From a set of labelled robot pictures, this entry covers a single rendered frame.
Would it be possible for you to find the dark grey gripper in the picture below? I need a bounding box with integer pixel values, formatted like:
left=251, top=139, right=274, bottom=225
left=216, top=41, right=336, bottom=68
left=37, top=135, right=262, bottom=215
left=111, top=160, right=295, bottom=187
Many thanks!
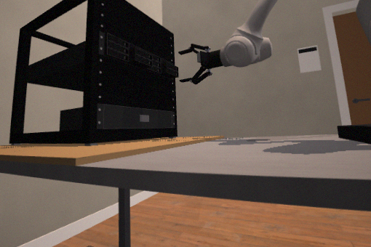
left=178, top=44, right=223, bottom=84

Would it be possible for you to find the tan flat board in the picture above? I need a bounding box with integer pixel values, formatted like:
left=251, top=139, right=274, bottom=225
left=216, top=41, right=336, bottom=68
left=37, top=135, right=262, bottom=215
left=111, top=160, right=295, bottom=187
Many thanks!
left=0, top=136, right=224, bottom=166

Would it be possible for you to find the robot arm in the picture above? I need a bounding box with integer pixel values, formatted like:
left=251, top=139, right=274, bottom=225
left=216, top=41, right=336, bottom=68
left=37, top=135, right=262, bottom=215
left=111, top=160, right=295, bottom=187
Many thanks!
left=197, top=0, right=371, bottom=68

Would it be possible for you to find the black metal rack frame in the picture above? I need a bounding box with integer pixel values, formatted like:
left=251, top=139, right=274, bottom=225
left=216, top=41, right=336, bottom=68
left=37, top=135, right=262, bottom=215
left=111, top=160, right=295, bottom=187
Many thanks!
left=9, top=0, right=177, bottom=146

